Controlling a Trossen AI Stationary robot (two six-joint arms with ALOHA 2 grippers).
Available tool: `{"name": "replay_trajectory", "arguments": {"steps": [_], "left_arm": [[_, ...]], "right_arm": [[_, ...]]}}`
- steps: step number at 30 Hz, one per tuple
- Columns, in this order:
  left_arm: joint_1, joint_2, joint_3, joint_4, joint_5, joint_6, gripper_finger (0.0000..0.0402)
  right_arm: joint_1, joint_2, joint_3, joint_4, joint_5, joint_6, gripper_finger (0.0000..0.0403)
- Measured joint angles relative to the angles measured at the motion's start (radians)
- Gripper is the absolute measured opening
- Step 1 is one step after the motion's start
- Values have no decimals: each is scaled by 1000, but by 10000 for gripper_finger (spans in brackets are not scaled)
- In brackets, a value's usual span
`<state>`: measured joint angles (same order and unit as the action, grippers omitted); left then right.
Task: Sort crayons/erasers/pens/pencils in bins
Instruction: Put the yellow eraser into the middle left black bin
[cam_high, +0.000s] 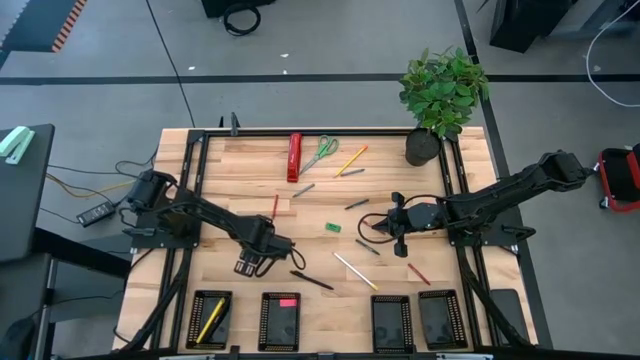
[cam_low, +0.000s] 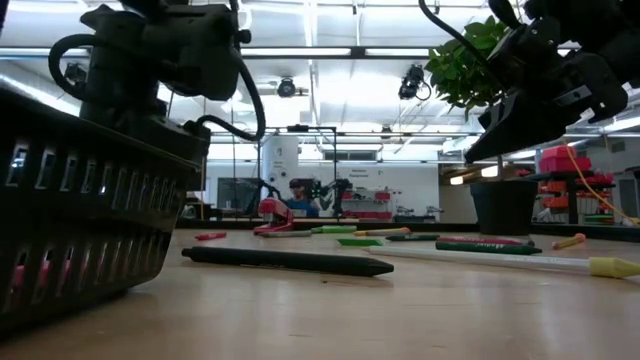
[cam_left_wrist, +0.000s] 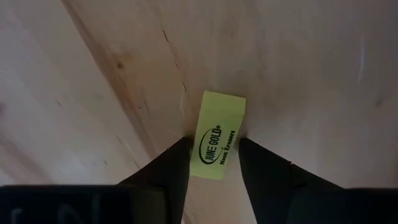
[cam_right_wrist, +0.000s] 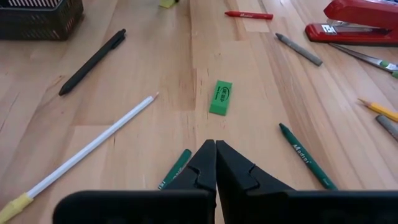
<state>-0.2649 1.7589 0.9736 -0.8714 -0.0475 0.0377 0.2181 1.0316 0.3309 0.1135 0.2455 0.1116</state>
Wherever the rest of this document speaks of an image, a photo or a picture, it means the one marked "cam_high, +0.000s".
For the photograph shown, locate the black tablet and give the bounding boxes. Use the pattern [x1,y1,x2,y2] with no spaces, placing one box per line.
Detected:
[488,288,531,346]

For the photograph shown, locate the white pencil yellow eraser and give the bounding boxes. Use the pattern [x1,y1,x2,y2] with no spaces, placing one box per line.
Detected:
[332,251,380,292]

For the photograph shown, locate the red stapler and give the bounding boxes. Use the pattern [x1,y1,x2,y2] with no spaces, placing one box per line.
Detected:
[286,132,304,184]

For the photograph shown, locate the dark grey ramp mat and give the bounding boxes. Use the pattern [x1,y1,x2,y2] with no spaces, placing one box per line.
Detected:
[0,0,81,54]

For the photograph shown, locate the red and black cart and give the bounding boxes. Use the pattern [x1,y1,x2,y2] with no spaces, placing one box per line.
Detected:
[592,143,640,214]

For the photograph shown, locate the green handled scissors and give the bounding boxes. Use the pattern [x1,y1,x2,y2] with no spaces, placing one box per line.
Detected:
[298,134,340,176]

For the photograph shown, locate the black box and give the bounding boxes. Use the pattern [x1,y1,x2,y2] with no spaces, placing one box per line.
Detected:
[201,0,276,19]

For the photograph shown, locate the black metal table frame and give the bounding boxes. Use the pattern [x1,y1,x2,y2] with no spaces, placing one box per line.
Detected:
[117,127,541,360]

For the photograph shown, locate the mint green stapler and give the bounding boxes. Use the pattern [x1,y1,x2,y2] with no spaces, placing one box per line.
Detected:
[0,125,36,166]

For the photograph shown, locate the thin black floor cable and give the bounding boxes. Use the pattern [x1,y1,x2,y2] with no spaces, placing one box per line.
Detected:
[144,0,197,129]

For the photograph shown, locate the green plant in black pot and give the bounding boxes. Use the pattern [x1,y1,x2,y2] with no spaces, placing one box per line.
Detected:
[398,45,491,168]

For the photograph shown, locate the black cabinet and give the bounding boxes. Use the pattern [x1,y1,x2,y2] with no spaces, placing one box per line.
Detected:
[488,0,574,54]

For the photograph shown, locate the white floor cable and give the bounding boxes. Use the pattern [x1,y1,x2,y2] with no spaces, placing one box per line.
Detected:
[584,0,640,109]

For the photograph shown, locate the black pen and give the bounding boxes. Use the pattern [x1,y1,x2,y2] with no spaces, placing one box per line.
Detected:
[289,270,335,291]
[212,299,231,341]

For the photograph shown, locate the black desk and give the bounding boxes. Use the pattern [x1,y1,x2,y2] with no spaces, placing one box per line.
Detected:
[0,123,56,264]

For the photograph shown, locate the black power adapter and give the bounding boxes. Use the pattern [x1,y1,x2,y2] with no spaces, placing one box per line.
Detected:
[76,201,117,229]

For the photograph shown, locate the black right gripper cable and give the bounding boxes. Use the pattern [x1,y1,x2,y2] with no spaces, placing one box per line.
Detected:
[356,193,441,246]

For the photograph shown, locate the yellow pen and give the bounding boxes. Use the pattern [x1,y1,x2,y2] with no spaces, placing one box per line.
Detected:
[195,297,227,345]

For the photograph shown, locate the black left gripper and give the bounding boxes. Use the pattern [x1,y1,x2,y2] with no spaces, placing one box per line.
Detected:
[233,215,296,279]

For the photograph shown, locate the yellow floor cable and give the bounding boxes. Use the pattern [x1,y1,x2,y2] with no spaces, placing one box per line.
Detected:
[45,173,136,200]

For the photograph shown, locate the black plastic slotted bin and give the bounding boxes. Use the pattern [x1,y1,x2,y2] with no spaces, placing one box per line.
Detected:
[417,288,469,351]
[370,294,415,355]
[257,291,302,353]
[185,289,234,351]

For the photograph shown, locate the black frame clamp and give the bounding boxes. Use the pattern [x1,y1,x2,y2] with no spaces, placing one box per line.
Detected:
[218,111,242,137]

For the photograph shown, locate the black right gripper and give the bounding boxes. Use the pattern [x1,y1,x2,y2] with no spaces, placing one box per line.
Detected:
[372,192,446,258]

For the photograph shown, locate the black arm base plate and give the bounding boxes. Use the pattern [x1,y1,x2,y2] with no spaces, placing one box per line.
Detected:
[130,209,204,250]
[447,207,536,248]

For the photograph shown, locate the coiled black cable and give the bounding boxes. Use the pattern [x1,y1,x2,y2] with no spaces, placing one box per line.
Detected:
[223,2,262,37]

